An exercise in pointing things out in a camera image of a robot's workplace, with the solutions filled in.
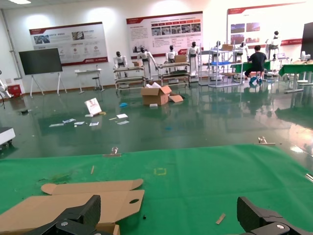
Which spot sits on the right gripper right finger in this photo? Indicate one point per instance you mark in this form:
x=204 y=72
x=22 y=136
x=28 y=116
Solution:
x=259 y=220

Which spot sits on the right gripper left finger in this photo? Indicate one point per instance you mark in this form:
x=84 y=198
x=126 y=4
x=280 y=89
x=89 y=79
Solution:
x=73 y=220

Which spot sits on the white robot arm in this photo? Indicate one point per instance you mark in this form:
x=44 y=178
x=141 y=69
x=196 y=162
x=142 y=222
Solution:
x=3 y=88

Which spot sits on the cardboard box with hole flap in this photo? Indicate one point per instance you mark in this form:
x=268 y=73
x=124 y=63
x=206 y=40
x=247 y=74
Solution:
x=49 y=208

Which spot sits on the small white box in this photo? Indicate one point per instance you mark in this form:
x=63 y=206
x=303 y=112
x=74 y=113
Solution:
x=153 y=105

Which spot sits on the red box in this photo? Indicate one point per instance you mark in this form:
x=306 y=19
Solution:
x=14 y=90

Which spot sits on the large open cardboard box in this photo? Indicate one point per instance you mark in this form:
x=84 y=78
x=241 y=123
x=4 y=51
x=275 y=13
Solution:
x=154 y=96

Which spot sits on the small cardboard box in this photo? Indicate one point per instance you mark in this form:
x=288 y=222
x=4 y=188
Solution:
x=227 y=47
x=180 y=58
x=137 y=63

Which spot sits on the short wooden chip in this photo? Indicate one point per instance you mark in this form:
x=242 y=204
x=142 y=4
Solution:
x=220 y=218

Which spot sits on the clear plastic wrapper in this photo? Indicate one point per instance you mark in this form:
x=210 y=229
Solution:
x=58 y=176

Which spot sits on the thin wooden stick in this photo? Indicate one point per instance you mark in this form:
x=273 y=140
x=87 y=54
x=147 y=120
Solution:
x=92 y=169

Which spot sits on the green table cloth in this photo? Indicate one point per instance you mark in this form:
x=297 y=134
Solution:
x=207 y=183

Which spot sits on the flat white packet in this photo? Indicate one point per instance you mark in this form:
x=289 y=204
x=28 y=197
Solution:
x=122 y=116
x=56 y=125
x=79 y=123
x=123 y=122
x=69 y=120
x=94 y=124

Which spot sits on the white cart base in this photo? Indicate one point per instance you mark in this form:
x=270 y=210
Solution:
x=6 y=135

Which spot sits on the white and red carton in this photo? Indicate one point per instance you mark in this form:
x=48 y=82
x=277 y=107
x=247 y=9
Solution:
x=92 y=106

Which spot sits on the blue floor scrap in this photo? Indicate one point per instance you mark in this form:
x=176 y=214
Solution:
x=123 y=104

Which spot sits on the black stool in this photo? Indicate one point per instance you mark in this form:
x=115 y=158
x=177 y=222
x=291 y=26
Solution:
x=97 y=78

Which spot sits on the small white table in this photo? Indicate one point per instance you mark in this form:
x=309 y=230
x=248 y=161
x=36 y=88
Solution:
x=88 y=71

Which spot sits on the metal work rack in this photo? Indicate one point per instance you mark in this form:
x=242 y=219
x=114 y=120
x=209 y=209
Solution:
x=129 y=79
x=173 y=76

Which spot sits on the green covered table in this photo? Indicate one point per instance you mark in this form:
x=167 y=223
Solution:
x=293 y=69
x=238 y=65

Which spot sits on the seated person in black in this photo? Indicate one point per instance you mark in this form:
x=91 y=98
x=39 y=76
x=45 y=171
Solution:
x=256 y=60

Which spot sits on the blue tray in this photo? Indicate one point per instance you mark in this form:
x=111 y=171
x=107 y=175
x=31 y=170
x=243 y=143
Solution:
x=220 y=63

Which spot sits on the black screen on stand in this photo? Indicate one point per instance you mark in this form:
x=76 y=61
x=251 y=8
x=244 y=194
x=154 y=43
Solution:
x=40 y=61

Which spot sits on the white humanoid robot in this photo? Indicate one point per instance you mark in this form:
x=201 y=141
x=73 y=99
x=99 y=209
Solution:
x=217 y=46
x=120 y=61
x=171 y=55
x=242 y=49
x=144 y=57
x=193 y=55
x=274 y=42

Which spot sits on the black monitor panel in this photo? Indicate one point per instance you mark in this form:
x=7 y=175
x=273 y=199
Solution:
x=308 y=39

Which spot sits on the white metal shelf frame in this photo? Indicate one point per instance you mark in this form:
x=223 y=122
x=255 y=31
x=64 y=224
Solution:
x=220 y=83

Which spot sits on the red framed wall poster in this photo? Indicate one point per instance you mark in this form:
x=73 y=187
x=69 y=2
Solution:
x=166 y=31
x=264 y=19
x=68 y=41

